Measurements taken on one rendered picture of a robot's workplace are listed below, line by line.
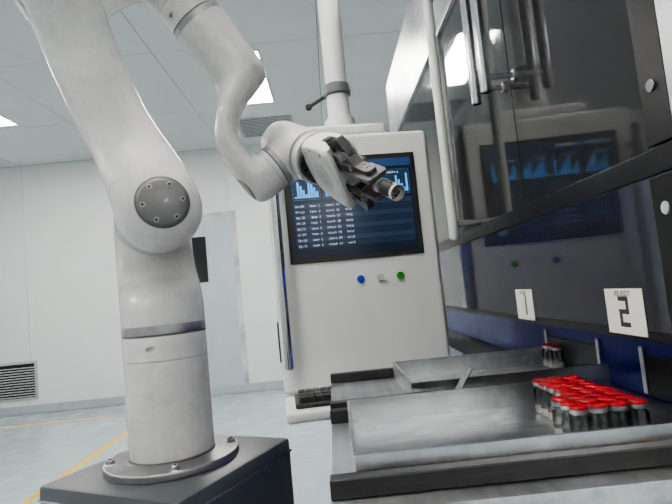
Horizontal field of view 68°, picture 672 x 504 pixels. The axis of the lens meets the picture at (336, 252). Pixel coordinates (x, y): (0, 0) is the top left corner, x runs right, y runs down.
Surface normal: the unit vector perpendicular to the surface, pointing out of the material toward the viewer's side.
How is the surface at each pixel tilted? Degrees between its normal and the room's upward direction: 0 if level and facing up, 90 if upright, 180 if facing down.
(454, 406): 90
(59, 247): 90
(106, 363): 90
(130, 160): 66
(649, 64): 90
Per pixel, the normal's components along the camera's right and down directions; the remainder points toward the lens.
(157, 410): 0.07, -0.08
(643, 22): -0.99, 0.10
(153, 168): 0.25, -0.54
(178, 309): 0.59, -0.19
